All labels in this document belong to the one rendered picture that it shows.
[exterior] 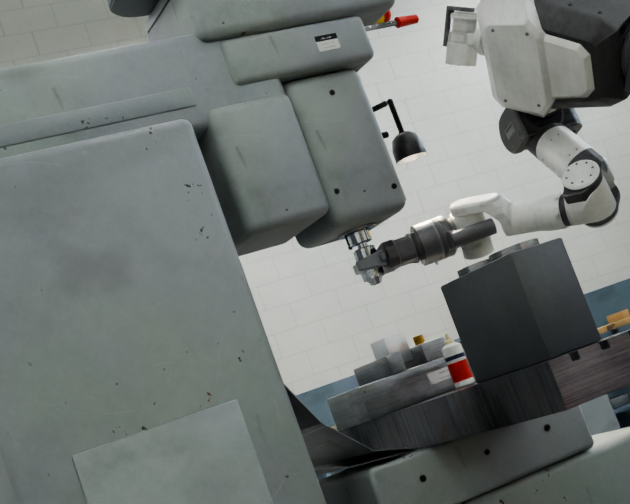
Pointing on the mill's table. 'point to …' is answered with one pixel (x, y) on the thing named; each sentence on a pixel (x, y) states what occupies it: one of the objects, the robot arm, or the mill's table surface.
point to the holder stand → (519, 308)
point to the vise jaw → (428, 351)
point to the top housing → (252, 16)
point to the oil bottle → (457, 363)
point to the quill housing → (344, 155)
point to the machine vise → (388, 389)
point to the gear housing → (298, 51)
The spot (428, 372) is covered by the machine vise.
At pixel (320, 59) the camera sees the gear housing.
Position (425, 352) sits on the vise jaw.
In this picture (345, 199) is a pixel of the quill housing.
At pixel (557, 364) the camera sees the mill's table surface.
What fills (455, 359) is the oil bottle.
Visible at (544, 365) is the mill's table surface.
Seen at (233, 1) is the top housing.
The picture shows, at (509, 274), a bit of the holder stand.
